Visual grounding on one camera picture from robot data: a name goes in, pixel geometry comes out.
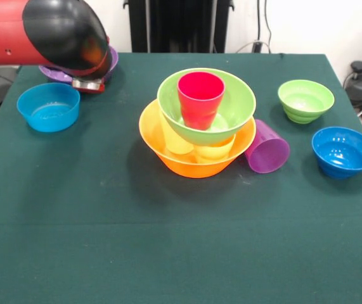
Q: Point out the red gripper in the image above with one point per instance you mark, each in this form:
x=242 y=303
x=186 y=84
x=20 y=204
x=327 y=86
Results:
x=95 y=89

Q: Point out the large purple bowl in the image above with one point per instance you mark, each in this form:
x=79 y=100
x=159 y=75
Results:
x=54 y=74

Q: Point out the large orange bowl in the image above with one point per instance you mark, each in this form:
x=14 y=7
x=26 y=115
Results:
x=149 y=139

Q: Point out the translucent yellow-green cup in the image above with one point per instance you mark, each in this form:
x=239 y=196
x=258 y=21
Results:
x=176 y=142

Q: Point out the red cup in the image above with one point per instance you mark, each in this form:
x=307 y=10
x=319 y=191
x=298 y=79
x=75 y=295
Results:
x=199 y=107

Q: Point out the yellow cup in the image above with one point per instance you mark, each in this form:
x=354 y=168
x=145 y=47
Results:
x=214 y=152

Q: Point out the large green bowl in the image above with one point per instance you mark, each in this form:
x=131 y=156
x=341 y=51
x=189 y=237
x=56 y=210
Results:
x=237 y=107

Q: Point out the purple cup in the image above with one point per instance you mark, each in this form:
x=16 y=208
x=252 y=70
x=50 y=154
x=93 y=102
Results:
x=266 y=155

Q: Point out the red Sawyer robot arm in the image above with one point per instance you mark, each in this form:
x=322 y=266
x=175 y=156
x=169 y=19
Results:
x=41 y=31

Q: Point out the light blue bowl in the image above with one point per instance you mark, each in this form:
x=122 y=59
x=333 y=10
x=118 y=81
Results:
x=49 y=111

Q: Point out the dark green table cloth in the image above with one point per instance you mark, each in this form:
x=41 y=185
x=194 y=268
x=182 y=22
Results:
x=104 y=259

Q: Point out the small green bowl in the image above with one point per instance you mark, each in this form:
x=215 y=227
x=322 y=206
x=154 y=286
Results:
x=306 y=101

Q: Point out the dark blue bowl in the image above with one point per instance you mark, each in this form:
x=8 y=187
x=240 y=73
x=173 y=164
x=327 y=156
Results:
x=344 y=155

